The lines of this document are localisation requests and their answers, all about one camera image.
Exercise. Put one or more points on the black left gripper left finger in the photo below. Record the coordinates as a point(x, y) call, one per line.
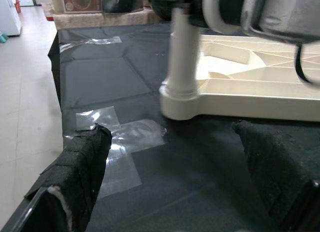
point(75, 179)

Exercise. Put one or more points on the white plastic table leg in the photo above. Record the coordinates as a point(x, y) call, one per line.
point(182, 54)

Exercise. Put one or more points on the clear tape patch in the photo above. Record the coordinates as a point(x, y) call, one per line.
point(135, 137)

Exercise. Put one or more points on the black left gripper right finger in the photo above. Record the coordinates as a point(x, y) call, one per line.
point(280, 172)

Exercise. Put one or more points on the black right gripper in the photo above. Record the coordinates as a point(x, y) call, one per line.
point(197, 9)

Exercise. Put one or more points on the beige cloth covered bench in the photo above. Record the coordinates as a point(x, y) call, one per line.
point(100, 18)

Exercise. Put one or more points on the clear tape strip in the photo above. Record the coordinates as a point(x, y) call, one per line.
point(100, 40)

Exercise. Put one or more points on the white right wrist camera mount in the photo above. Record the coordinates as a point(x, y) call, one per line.
point(212, 19)

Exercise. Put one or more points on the black bag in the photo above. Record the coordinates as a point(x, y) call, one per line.
point(122, 2)

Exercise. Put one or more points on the white plastic table top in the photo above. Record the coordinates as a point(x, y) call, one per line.
point(250, 102)

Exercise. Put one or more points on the black tablecloth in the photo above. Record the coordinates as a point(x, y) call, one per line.
point(175, 179)

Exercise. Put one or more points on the white appliance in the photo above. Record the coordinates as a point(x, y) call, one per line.
point(8, 14)

